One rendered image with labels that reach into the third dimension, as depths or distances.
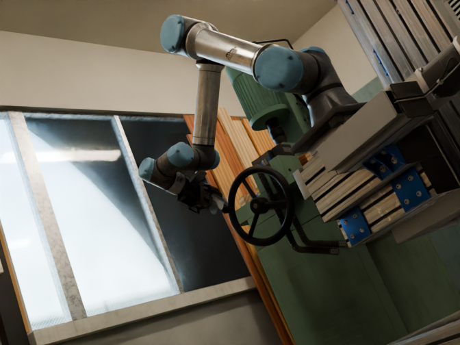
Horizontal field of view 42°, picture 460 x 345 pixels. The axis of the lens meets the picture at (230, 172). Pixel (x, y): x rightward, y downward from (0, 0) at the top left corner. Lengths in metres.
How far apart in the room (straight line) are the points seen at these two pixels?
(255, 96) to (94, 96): 1.73
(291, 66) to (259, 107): 0.90
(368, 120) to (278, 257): 1.05
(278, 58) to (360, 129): 0.33
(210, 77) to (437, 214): 0.84
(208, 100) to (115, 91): 2.20
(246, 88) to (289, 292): 0.85
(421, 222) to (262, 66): 0.59
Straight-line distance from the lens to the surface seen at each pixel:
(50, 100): 3.79
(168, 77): 4.54
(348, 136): 1.42
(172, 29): 1.87
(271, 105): 2.45
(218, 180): 4.02
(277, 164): 2.18
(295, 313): 2.30
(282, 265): 2.30
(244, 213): 2.39
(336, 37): 5.14
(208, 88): 1.97
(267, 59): 1.61
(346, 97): 1.67
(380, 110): 1.34
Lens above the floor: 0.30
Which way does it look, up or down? 18 degrees up
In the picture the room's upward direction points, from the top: 23 degrees counter-clockwise
